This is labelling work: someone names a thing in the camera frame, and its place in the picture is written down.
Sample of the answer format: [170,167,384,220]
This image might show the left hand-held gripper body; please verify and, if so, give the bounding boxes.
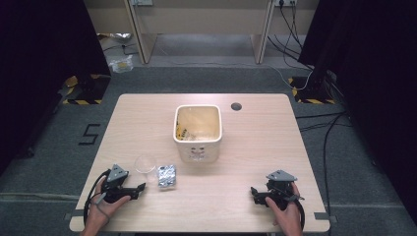
[99,163,140,205]

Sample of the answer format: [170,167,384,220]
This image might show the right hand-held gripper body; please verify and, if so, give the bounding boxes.
[258,169,306,211]

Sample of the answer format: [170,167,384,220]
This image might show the person's left hand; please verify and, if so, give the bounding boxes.
[85,177,133,232]

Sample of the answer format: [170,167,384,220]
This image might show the person's right hand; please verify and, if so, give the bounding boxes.
[265,182,305,236]

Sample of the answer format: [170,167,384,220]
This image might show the clear plastic cup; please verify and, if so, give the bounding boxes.
[134,153,159,184]

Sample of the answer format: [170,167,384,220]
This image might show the silver foil packet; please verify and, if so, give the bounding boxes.
[156,163,178,189]

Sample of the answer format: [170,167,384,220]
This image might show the white square bin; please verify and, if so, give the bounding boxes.
[172,103,223,164]

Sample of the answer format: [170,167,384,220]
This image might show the yellow packet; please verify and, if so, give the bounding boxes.
[175,118,189,141]

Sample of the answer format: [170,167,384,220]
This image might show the stand base with striped tape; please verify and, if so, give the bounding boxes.
[61,74,112,106]
[287,76,337,105]

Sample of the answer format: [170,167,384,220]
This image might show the clear plastic bag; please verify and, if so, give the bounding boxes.
[108,54,135,74]

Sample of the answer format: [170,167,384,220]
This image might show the black curtain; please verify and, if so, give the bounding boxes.
[297,0,417,227]
[0,0,112,176]

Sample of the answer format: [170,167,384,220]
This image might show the crumpled silver foil sheet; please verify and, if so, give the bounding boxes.
[97,31,133,45]

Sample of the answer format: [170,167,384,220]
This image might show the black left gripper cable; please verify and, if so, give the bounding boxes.
[83,168,112,228]

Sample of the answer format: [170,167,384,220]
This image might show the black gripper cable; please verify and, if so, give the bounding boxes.
[83,168,112,228]
[293,195,307,231]

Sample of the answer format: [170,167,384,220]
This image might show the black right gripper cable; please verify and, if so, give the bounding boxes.
[293,195,307,231]

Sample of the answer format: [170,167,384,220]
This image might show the grey table bracket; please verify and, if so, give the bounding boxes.
[313,211,337,224]
[63,209,85,222]

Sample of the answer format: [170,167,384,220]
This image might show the black floor cable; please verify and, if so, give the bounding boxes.
[294,110,349,214]

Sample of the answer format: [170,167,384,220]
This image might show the white floor cable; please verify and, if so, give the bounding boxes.
[156,41,315,91]

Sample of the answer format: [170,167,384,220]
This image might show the light wooden desk frame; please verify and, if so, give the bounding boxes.
[122,0,275,65]

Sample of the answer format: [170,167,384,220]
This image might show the black cable bundle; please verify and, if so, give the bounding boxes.
[267,2,315,72]

